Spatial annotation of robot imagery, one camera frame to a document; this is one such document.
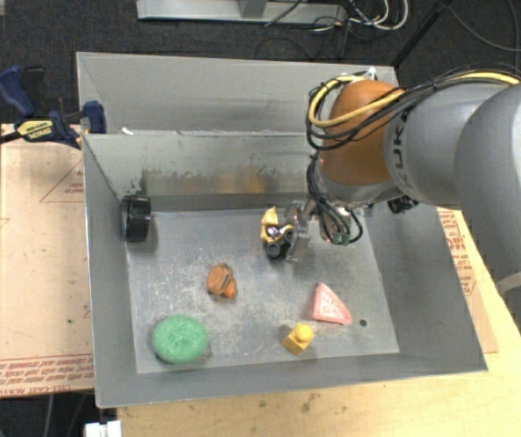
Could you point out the pink triangular toy slice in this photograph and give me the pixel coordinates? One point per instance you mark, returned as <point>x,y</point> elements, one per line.
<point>326,307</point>

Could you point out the brown cardboard board red print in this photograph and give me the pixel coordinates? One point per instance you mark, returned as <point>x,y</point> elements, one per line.
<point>42,253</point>

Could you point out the black round roll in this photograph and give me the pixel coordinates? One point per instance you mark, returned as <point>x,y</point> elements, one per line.
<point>136,219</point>

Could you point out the black cylinder on white bracket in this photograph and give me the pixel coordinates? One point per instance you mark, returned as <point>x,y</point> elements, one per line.
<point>401,205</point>

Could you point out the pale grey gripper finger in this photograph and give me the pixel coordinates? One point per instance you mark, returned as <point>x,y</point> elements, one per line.
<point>299,247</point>

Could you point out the yellow block with knob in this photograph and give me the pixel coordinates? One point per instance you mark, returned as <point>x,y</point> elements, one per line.
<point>298,338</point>

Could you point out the brown and orange toy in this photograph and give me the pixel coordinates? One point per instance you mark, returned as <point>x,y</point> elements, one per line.
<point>219,280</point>

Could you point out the grey metal bin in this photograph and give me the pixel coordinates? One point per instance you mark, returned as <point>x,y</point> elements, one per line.
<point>242,175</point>

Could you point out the green round scrubber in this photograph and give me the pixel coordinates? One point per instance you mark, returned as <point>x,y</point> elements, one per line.
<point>180,339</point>

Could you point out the yellow and black toy car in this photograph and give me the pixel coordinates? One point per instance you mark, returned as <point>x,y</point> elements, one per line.
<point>273,232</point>

